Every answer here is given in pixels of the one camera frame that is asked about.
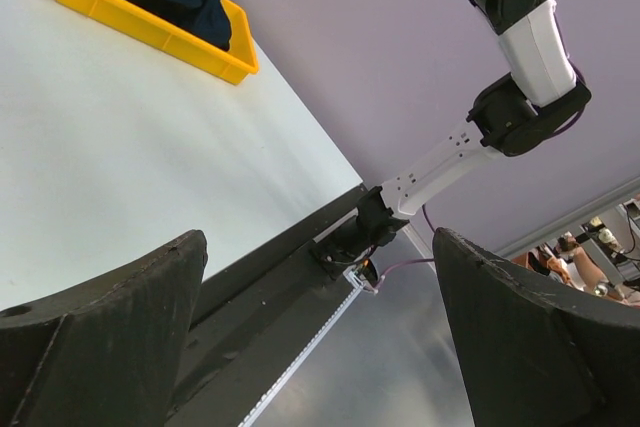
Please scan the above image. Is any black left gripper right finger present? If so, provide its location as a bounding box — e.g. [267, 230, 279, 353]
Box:
[432, 228, 639, 426]

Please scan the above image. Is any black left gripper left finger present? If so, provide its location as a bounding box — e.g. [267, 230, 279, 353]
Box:
[1, 230, 207, 426]

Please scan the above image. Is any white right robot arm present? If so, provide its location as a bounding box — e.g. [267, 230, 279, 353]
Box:
[311, 0, 592, 284]

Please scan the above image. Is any yellow plastic tray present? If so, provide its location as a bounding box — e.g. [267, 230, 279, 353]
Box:
[56, 0, 259, 85]

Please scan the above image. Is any white slotted cable duct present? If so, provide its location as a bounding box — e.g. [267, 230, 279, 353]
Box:
[238, 267, 379, 427]

